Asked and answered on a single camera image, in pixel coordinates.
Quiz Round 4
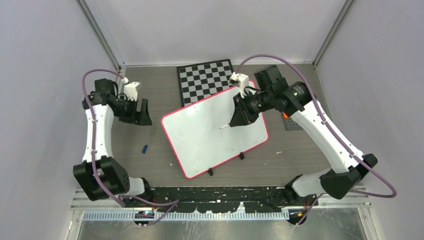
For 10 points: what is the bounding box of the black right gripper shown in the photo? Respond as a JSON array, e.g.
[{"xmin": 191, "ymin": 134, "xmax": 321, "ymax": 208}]
[{"xmin": 231, "ymin": 88, "xmax": 274, "ymax": 126}]

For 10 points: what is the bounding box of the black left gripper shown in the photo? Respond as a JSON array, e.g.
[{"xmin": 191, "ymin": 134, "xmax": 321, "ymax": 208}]
[{"xmin": 113, "ymin": 96, "xmax": 152, "ymax": 126}]

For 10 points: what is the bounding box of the blue marker cap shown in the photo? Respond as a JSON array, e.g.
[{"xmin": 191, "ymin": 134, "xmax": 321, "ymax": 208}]
[{"xmin": 141, "ymin": 144, "xmax": 148, "ymax": 154}]

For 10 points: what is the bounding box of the pink framed whiteboard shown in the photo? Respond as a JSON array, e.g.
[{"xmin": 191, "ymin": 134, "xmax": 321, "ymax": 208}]
[{"xmin": 160, "ymin": 86, "xmax": 269, "ymax": 179}]

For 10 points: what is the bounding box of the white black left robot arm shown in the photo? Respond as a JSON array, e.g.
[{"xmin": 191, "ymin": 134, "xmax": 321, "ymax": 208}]
[{"xmin": 73, "ymin": 78, "xmax": 154, "ymax": 207}]

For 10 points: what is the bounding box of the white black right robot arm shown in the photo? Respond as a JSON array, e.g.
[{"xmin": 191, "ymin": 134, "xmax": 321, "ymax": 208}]
[{"xmin": 228, "ymin": 65, "xmax": 378, "ymax": 205}]

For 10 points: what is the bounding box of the grey studded building baseplate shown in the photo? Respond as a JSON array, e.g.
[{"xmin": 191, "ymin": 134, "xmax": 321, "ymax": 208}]
[{"xmin": 283, "ymin": 117, "xmax": 303, "ymax": 131}]

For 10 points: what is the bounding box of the black white chessboard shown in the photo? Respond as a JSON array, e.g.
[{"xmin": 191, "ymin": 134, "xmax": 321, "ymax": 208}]
[{"xmin": 176, "ymin": 59, "xmax": 234, "ymax": 107}]

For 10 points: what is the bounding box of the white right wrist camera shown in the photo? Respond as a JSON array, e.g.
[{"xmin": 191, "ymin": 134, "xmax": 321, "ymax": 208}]
[{"xmin": 229, "ymin": 72, "xmax": 249, "ymax": 99}]

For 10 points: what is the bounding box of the black mounting base plate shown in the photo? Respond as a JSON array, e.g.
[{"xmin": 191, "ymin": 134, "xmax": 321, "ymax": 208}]
[{"xmin": 144, "ymin": 186, "xmax": 317, "ymax": 214}]

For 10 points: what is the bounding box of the slotted aluminium rail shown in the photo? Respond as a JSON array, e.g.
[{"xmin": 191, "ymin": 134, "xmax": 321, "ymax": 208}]
[{"xmin": 82, "ymin": 209, "xmax": 290, "ymax": 221}]

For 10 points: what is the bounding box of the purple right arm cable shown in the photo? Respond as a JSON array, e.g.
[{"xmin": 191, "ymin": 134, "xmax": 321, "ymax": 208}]
[{"xmin": 235, "ymin": 54, "xmax": 398, "ymax": 228}]

